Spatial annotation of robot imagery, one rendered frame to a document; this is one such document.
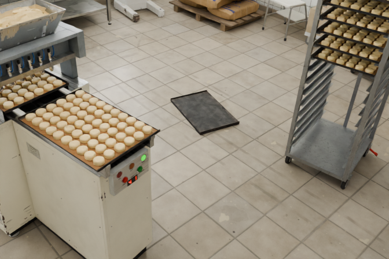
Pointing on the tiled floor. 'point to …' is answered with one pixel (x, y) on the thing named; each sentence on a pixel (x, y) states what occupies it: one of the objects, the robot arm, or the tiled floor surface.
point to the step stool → (290, 2)
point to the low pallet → (201, 14)
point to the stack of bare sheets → (204, 112)
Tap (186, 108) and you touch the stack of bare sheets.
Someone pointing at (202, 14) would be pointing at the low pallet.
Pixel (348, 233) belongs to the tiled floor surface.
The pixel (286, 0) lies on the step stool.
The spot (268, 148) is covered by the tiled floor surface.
